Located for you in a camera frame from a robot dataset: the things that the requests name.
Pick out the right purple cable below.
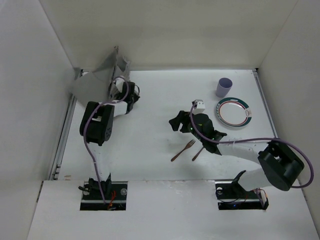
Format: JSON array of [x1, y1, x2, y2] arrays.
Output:
[[189, 103, 315, 189]]

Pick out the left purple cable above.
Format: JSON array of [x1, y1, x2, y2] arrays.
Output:
[[83, 76, 130, 205]]

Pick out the purple cable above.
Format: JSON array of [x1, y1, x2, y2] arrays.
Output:
[[189, 103, 315, 189], [83, 76, 130, 205]]

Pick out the brown wooden spoon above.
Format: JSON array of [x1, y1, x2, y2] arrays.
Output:
[[192, 147, 204, 162]]

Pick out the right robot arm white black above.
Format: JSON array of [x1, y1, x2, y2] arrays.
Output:
[[169, 110, 305, 191]]

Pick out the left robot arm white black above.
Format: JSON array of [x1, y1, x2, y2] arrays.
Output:
[[79, 77, 140, 203]]

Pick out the left aluminium table rail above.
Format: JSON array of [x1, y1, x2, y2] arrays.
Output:
[[48, 69, 83, 181]]

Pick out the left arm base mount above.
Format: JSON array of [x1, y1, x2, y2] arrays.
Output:
[[78, 175, 128, 211]]

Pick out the grey cloth placemat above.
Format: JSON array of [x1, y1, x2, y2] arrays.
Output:
[[69, 46, 131, 107]]

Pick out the brown wooden fork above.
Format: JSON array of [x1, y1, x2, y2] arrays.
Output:
[[170, 139, 196, 162]]

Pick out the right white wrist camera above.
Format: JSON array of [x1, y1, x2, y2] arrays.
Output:
[[192, 99, 206, 115]]

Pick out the white plate green rim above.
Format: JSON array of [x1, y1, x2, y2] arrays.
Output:
[[215, 97, 252, 128]]

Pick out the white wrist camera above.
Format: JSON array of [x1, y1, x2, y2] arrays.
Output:
[[109, 76, 125, 98], [192, 99, 206, 115]]

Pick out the lilac plastic cup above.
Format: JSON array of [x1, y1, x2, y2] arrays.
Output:
[[215, 77, 233, 98]]

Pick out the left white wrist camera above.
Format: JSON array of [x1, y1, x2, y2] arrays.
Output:
[[109, 76, 125, 98]]

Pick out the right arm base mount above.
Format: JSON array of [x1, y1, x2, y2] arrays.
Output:
[[215, 170, 269, 211]]

